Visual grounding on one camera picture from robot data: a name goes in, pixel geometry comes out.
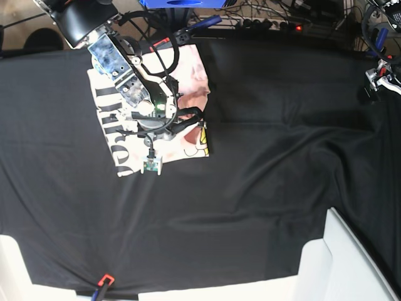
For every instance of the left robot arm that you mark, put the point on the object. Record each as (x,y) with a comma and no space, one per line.
(380,23)

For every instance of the red black right clamp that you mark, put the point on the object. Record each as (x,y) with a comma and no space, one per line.
(378,37)

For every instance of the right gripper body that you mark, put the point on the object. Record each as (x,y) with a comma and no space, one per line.
(166,141)

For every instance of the red black bottom clamp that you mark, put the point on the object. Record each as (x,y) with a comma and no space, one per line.
(103,285)

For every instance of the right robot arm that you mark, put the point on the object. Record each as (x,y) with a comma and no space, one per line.
(135,69)

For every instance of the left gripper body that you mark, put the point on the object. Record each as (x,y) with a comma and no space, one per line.
(381,79)

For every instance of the pink T-shirt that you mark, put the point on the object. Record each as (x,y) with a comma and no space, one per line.
(129,129)

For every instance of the white table frame left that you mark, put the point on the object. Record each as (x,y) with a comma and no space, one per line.
(15,281)

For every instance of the blue box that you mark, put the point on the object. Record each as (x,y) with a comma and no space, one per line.
(155,4)

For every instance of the red black top clamp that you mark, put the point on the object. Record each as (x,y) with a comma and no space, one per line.
(182,36)

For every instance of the red black clamp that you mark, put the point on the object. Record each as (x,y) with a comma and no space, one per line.
(182,36)
(378,37)
(103,285)

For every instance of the black table cloth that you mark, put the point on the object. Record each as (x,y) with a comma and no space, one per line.
(291,134)

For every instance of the black power strip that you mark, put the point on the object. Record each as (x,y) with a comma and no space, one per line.
(259,23)

